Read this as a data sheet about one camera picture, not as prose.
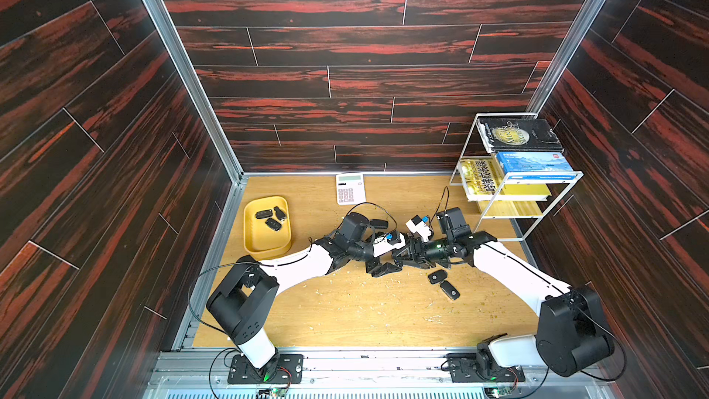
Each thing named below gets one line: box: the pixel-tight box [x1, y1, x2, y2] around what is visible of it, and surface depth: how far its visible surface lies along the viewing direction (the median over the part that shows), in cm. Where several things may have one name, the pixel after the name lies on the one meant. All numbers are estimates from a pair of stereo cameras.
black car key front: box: [254, 208, 274, 219], surface depth 109 cm
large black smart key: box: [369, 218, 389, 230], surface depth 107 cm
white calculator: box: [336, 173, 367, 206], surface depth 117 cm
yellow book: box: [460, 157, 553, 196], surface depth 93 cm
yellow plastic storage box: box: [243, 195, 292, 261], surface depth 106 cm
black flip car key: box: [264, 217, 282, 232], surface depth 104 cm
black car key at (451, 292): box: [440, 280, 461, 301], surface depth 88 cm
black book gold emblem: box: [477, 118, 565, 153], surface depth 84 cm
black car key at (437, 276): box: [427, 269, 448, 285], surface depth 92 cm
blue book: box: [496, 151, 576, 181], surface depth 78 cm
